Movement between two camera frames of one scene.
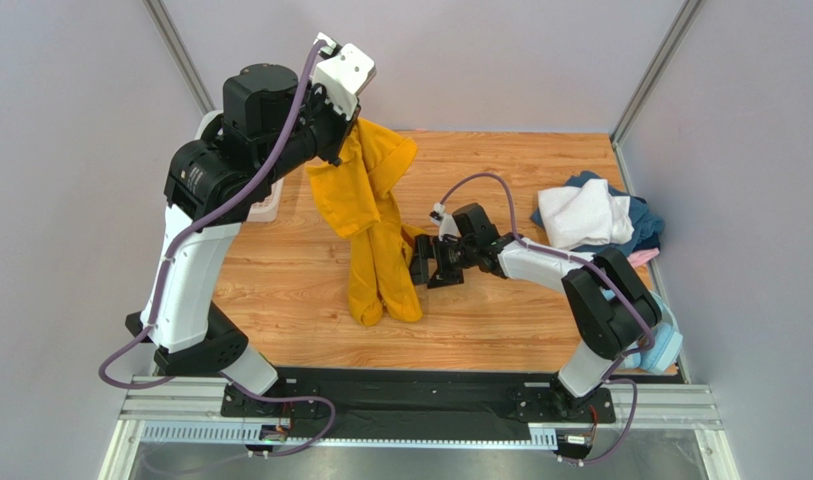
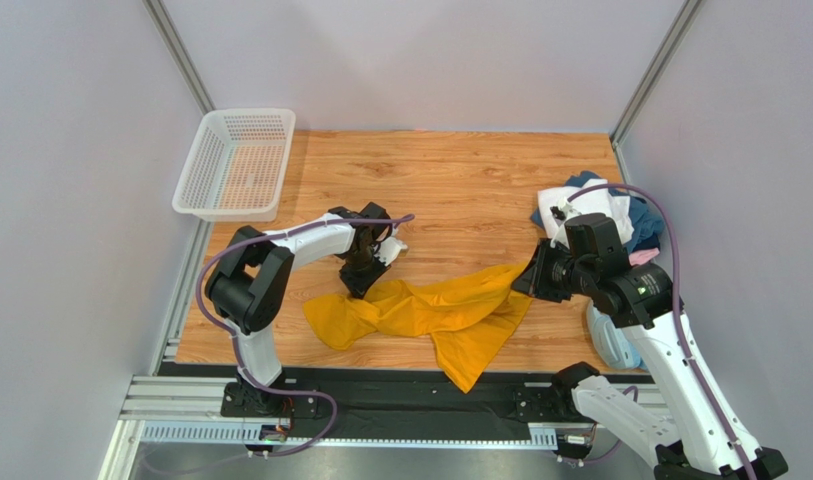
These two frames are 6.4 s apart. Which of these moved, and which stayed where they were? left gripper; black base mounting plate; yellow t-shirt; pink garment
Moved: yellow t-shirt; left gripper
Stayed: black base mounting plate; pink garment
